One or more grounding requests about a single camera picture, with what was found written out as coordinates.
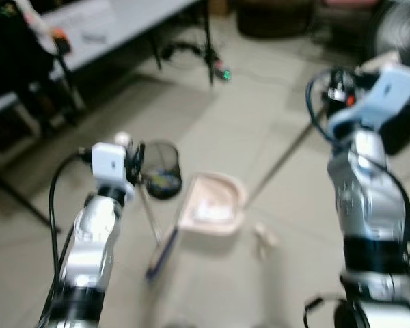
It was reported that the pink long-handled dustpan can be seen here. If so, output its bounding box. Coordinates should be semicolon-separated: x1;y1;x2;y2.
176;120;315;238

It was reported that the thin-handled broom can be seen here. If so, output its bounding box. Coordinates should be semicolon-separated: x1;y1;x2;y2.
116;131;180;282

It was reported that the black round floor fan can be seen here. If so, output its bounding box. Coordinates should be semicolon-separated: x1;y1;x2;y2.
369;0;410;69

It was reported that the black mesh wastebasket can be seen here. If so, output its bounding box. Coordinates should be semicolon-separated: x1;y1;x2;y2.
142;140;184;200

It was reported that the black low box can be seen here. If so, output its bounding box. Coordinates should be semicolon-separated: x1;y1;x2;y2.
386;102;410;154

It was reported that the grey folding table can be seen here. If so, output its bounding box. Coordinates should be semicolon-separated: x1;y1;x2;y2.
0;0;199;117

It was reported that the orange and black device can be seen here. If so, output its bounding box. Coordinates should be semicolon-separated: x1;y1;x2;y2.
51;27;72;55

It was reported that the pale crumpled paper scrap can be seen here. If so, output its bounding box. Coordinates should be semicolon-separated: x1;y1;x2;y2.
254;222;279;260

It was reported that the black chair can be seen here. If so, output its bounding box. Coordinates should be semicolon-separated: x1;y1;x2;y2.
0;0;83;131

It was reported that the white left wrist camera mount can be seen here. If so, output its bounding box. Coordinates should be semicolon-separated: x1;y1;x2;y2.
91;142;134;187

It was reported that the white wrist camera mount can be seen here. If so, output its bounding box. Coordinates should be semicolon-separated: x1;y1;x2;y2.
91;142;134;187
326;63;410;134

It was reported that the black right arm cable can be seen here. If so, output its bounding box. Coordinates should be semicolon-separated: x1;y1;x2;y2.
306;68;342;144

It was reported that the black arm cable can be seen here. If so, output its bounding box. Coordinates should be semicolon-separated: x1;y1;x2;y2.
48;152;93;236
306;68;342;144

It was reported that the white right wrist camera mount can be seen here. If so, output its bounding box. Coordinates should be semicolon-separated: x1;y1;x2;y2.
326;63;410;134

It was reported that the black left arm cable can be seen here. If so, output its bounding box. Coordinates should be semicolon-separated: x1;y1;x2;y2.
48;152;93;236

